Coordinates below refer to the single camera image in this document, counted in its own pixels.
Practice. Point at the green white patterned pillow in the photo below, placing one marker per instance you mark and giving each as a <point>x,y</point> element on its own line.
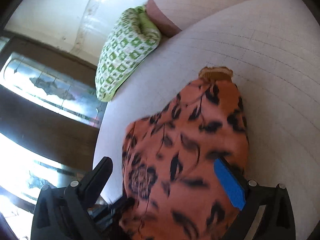
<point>131,40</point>

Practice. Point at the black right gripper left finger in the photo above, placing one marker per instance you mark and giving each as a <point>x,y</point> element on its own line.
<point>93,183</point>

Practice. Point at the orange black floral garment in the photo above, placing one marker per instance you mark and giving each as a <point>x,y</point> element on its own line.
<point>168,160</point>

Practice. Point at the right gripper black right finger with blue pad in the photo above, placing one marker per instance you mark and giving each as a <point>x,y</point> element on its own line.
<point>232,181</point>

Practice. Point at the white quilted bed cover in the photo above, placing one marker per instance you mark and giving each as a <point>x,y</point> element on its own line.
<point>272,46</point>

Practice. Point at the dark wooden door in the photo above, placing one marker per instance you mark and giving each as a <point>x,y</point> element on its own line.
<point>50,116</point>

